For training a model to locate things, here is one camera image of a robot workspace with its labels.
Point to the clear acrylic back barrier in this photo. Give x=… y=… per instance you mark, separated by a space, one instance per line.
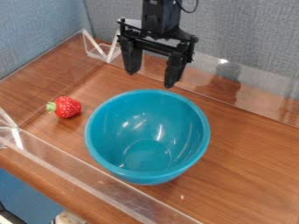
x=264 y=93

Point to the clear acrylic corner bracket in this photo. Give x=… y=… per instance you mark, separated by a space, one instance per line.
x=100 y=51

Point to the clear acrylic barrier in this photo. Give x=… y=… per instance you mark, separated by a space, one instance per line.
x=264 y=93
x=25 y=155

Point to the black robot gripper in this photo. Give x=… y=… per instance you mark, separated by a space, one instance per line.
x=158 y=34

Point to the blue plastic bowl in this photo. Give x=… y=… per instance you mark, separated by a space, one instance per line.
x=147 y=135

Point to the clear acrylic front barrier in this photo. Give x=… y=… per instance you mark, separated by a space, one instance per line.
x=25 y=155

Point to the red toy strawberry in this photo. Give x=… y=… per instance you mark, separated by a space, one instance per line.
x=64 y=107

